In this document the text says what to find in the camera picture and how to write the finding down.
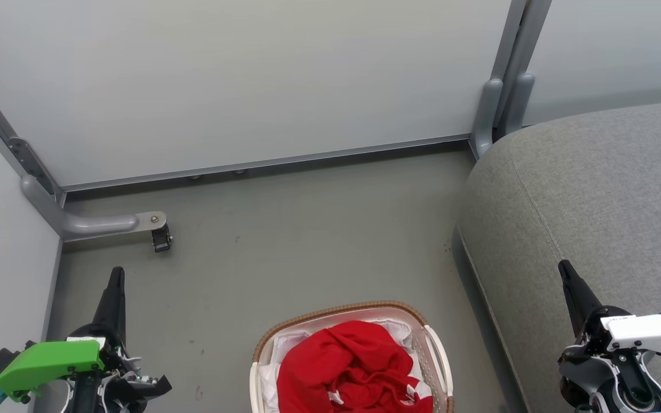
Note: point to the white basket liner cloth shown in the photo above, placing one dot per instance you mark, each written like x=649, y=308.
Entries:
x=286, y=344

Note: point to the grey fabric sofa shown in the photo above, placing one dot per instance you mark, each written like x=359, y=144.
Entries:
x=594, y=201

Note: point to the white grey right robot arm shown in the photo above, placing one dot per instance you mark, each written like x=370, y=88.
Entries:
x=594, y=383

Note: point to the grey partition foot tube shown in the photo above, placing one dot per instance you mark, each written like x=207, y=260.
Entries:
x=95, y=223

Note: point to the black caster wheel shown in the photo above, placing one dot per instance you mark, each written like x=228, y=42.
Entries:
x=161, y=240

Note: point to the red garment with white stripes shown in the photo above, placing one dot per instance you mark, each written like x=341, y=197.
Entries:
x=342, y=367

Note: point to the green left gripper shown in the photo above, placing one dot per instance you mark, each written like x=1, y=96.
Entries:
x=49, y=361

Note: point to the grey partition upright post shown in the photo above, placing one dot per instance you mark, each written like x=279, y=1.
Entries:
x=488, y=115
x=523, y=97

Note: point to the grey partition corner post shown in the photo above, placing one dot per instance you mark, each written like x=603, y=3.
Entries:
x=26, y=160

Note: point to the white laundry basket brown rim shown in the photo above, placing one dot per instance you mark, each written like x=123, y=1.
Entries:
x=436, y=355

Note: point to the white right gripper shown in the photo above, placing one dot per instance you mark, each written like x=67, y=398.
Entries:
x=646, y=332

